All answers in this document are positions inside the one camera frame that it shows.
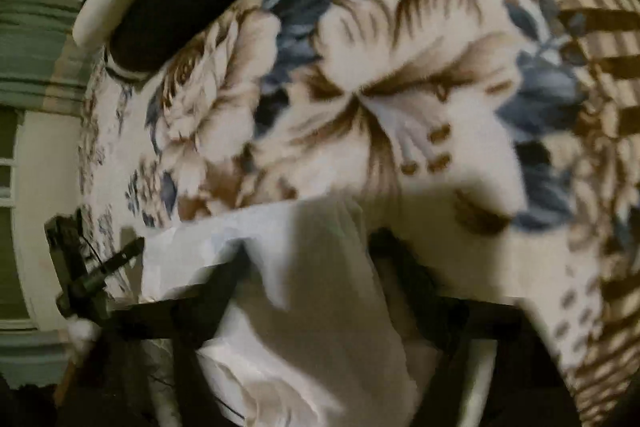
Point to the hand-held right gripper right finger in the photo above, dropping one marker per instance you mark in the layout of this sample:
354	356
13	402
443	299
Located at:
425	292

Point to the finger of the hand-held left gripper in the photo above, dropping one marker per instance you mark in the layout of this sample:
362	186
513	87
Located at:
122	257

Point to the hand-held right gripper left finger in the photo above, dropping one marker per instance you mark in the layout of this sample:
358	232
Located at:
212	302

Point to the white small garment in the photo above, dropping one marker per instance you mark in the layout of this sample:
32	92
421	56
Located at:
320	307

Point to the floral printed blanket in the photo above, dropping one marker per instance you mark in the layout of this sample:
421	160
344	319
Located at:
400	57

